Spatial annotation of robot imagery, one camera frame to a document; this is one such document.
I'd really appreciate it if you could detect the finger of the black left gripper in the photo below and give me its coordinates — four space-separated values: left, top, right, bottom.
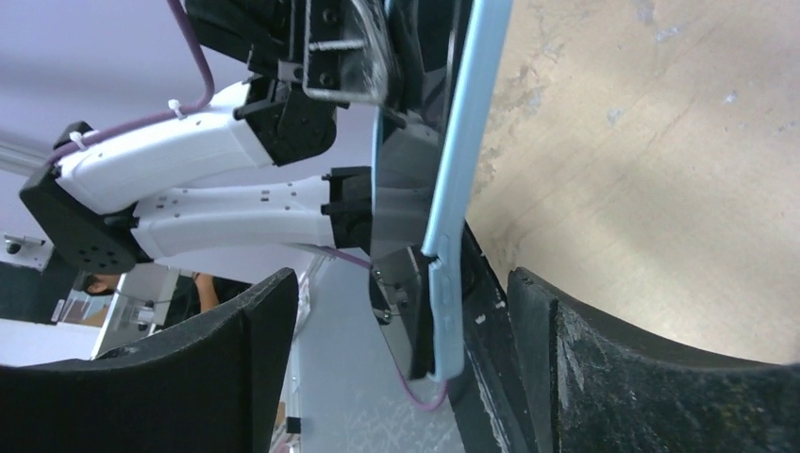
303 0 400 106

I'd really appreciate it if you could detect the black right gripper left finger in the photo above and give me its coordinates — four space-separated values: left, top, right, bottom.
1 268 298 452

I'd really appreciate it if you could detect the light blue phone case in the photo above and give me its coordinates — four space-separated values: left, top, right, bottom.
372 0 515 384

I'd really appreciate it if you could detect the black phone with white sticker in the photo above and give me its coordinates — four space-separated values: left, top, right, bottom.
368 1 473 381

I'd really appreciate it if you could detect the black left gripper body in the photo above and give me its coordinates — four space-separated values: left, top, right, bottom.
184 0 307 82

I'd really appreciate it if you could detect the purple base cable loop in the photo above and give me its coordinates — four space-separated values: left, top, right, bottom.
318 244 449 414

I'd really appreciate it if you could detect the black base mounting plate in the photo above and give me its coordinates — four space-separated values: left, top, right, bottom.
448 227 538 453

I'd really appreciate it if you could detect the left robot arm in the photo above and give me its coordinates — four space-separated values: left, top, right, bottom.
19 1 397 274

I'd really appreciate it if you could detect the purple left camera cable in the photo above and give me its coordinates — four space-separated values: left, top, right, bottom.
46 0 217 167

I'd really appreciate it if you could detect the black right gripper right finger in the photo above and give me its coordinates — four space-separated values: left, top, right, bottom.
508 268 799 452

